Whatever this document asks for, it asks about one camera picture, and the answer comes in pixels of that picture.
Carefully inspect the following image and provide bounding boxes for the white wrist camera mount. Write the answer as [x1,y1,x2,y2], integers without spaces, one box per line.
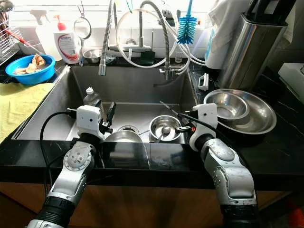
[189,103,219,152]
[76,105,105,141]

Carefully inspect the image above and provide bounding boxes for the steel spoon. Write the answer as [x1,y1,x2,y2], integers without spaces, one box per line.
[154,125,171,143]

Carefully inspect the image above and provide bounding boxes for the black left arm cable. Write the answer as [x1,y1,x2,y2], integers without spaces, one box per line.
[39,108,78,198]

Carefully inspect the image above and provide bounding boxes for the steel ladle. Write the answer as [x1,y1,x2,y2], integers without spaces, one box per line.
[0,0,14,13]

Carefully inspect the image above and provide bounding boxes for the large steel bowl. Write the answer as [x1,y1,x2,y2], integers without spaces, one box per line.
[203,88,277,135]

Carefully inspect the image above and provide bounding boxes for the white red pump soap bottle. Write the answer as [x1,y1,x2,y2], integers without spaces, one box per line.
[53,15,80,64]

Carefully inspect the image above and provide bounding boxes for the brown food scraps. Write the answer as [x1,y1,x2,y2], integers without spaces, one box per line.
[13,54,46,75]

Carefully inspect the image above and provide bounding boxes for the clear plastic bottle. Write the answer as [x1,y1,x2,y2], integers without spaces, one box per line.
[83,86,103,107]

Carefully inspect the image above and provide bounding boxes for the thin steel utensil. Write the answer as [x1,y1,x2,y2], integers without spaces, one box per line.
[159,101,186,117]

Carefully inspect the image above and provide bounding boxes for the wooden base cabinet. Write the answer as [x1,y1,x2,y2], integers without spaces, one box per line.
[0,183,304,228]

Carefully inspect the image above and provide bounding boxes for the hanging wire mesh strainer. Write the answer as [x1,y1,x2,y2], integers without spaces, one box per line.
[74,0,92,67]

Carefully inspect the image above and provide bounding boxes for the wire dish rack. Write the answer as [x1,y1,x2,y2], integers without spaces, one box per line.
[0,19,24,60]

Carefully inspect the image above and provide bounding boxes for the small white plastic frame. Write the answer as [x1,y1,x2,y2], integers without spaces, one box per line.
[198,73,210,91]

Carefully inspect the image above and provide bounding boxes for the silver flexible faucet hose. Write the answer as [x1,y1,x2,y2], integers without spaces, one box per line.
[98,0,117,76]

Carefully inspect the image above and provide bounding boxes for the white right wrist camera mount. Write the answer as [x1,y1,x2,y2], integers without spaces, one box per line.
[189,103,219,152]

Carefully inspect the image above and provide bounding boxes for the blue bottle brush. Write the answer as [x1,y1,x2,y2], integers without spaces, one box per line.
[177,0,199,45]

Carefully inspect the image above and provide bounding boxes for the stainless steel sink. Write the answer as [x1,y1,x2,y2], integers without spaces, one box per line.
[12,65,202,142]

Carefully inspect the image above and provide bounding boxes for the white spray bottle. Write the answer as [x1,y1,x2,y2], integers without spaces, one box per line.
[30,9,60,55]

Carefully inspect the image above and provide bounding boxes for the white countertop box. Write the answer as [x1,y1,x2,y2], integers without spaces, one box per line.
[278,63,304,103]

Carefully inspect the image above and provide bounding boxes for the white water purifier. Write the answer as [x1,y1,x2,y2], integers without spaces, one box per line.
[204,0,250,69]

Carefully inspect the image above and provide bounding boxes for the yellow cloth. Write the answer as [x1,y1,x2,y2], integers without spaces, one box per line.
[0,82,54,143]

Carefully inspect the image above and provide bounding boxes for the small steel bowl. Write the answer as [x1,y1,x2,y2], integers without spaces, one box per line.
[149,115,182,143]

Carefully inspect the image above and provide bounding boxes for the white water hose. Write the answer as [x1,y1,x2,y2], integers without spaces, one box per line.
[115,7,206,69]

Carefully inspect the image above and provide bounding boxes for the red handled tool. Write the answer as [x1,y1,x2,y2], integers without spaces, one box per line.
[4,28,35,48]

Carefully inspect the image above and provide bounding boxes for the blue plastic bowl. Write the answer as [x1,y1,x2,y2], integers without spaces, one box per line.
[5,54,56,86]

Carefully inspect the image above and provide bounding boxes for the red object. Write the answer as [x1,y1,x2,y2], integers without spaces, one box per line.
[287,199,304,224]

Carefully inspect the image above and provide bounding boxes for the steel knife block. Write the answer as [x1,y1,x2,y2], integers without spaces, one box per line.
[218,0,296,91]

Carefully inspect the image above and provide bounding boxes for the medium steel bowl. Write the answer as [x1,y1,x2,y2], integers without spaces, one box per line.
[204,90,251,121]

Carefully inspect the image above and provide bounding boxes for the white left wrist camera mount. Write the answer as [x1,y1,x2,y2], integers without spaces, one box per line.
[76,105,105,141]

